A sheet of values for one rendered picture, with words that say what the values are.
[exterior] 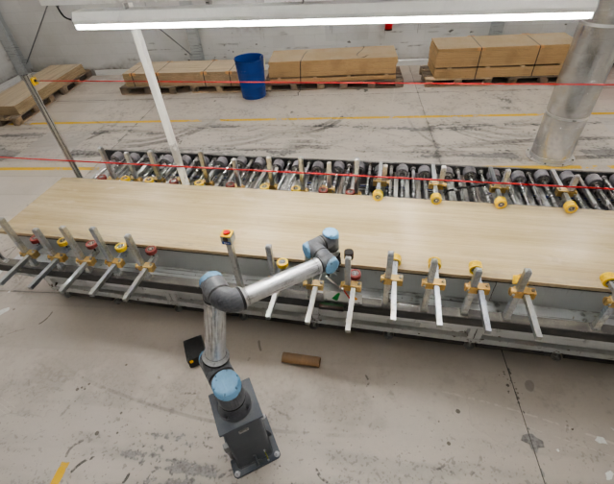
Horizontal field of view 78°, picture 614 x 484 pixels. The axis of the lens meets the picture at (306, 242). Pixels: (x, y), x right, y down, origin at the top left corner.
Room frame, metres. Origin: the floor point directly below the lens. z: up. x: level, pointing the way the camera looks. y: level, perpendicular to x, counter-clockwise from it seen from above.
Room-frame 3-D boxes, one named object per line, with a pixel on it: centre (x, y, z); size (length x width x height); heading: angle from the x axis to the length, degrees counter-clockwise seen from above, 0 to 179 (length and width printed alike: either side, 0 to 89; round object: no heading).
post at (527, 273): (1.38, -1.21, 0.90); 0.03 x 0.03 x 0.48; 76
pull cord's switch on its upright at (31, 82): (3.39, 2.21, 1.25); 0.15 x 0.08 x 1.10; 76
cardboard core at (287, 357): (1.60, 0.12, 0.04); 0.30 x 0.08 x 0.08; 76
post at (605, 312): (1.26, -1.70, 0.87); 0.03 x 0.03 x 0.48; 76
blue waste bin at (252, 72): (7.42, 0.77, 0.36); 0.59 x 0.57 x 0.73; 171
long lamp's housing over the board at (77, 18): (2.01, -0.07, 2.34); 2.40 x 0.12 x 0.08; 76
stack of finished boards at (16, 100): (8.26, 5.31, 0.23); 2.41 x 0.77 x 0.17; 173
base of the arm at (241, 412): (1.01, 0.49, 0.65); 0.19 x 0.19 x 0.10
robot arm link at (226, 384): (1.02, 0.49, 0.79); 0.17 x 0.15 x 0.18; 30
